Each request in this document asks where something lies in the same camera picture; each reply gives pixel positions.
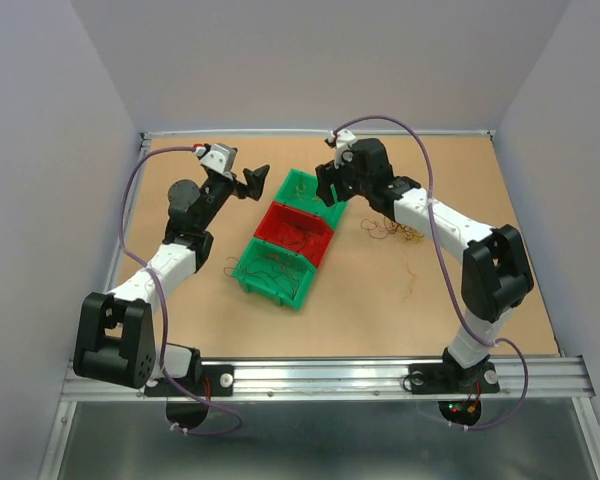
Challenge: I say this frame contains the near green plastic bin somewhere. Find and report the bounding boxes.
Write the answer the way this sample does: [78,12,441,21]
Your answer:
[224,238,316,311]

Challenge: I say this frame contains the aluminium mounting rail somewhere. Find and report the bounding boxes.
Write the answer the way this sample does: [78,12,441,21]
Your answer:
[60,356,595,403]

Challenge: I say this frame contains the green plastic bin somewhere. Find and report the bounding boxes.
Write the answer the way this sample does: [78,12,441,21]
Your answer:
[274,169,347,230]
[224,238,316,311]

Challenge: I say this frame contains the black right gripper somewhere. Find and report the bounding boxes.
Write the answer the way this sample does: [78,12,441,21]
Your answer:
[314,148,371,207]

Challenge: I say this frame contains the red striped thin wire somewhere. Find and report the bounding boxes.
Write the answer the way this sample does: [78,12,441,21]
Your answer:
[222,252,301,304]

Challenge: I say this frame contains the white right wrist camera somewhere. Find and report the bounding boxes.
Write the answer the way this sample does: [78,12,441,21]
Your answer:
[325,128,357,169]

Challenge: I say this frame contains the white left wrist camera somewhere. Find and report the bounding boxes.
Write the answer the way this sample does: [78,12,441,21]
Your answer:
[198,143,237,178]

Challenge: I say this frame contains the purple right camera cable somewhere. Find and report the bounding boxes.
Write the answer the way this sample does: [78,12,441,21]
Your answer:
[329,115,531,432]

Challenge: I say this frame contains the far green plastic bin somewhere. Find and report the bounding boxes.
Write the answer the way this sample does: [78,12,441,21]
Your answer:
[274,169,347,230]

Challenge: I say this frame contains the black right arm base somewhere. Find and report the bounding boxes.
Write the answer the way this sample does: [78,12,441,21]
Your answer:
[402,361,500,395]

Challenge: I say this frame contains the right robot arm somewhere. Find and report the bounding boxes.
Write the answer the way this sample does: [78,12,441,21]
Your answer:
[316,130,534,390]

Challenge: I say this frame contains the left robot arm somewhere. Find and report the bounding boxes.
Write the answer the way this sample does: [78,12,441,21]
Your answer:
[73,164,270,388]

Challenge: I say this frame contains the dark brown thin wire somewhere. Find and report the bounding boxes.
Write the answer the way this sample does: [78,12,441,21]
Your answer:
[274,219,324,259]

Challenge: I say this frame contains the red plastic bin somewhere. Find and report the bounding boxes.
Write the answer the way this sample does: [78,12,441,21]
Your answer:
[254,202,334,268]

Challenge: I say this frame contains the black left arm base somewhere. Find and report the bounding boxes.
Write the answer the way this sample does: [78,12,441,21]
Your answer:
[144,364,235,398]

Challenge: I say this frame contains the thin wire bundle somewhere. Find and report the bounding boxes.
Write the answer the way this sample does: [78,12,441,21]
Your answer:
[359,214,426,296]

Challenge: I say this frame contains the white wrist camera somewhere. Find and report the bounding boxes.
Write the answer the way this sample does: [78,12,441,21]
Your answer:
[325,128,357,169]
[198,143,237,178]

